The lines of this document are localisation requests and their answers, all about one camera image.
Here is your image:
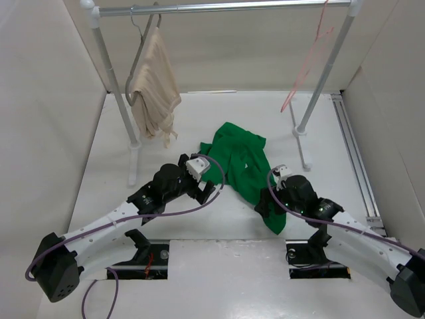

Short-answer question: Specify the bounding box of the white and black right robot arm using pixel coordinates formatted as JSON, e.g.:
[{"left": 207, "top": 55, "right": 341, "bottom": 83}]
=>
[{"left": 255, "top": 169, "right": 424, "bottom": 318}]

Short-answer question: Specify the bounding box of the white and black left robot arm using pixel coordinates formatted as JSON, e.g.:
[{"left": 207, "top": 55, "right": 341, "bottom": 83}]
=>
[{"left": 25, "top": 154, "right": 220, "bottom": 302}]

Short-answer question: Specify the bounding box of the beige cloth on hanger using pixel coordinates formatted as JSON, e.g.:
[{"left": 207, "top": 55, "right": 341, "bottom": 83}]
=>
[{"left": 131, "top": 27, "right": 181, "bottom": 148}]

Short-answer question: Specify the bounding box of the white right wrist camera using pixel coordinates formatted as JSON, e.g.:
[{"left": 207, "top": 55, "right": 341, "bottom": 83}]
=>
[{"left": 273, "top": 164, "right": 293, "bottom": 183}]

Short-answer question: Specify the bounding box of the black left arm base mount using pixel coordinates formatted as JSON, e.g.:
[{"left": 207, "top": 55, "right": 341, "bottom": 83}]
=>
[{"left": 111, "top": 231, "right": 170, "bottom": 280}]

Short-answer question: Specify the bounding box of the green t shirt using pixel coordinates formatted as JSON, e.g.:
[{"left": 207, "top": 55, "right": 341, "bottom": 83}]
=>
[{"left": 199, "top": 121, "right": 288, "bottom": 236}]

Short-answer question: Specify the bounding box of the aluminium rail on right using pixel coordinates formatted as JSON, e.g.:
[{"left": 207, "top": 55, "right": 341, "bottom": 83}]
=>
[{"left": 331, "top": 94, "right": 388, "bottom": 237}]

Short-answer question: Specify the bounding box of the grey hanger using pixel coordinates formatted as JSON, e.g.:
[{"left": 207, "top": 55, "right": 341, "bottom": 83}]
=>
[{"left": 125, "top": 5, "right": 155, "bottom": 106}]

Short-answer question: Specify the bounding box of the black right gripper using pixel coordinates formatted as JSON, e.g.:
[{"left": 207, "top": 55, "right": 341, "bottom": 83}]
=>
[{"left": 254, "top": 183, "right": 304, "bottom": 218}]

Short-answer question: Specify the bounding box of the white metal clothes rack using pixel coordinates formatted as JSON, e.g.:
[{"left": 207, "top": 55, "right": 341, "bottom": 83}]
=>
[{"left": 80, "top": 1, "right": 363, "bottom": 187}]

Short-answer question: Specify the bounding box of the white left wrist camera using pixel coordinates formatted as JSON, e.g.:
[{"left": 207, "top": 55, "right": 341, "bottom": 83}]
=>
[{"left": 185, "top": 157, "right": 211, "bottom": 182}]

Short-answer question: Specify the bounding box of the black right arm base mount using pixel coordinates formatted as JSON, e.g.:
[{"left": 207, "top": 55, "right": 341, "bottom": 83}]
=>
[{"left": 285, "top": 235, "right": 351, "bottom": 279}]

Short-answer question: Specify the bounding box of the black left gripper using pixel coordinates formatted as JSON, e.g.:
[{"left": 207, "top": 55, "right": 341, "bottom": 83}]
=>
[{"left": 163, "top": 155, "right": 214, "bottom": 203}]

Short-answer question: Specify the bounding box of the pink wire hanger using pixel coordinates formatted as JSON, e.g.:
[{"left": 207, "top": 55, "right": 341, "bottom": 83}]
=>
[{"left": 280, "top": 1, "right": 334, "bottom": 113}]

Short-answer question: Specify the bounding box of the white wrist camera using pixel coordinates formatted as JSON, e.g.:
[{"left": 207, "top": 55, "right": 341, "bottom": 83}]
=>
[
  {"left": 185, "top": 157, "right": 211, "bottom": 182},
  {"left": 273, "top": 164, "right": 293, "bottom": 183}
]

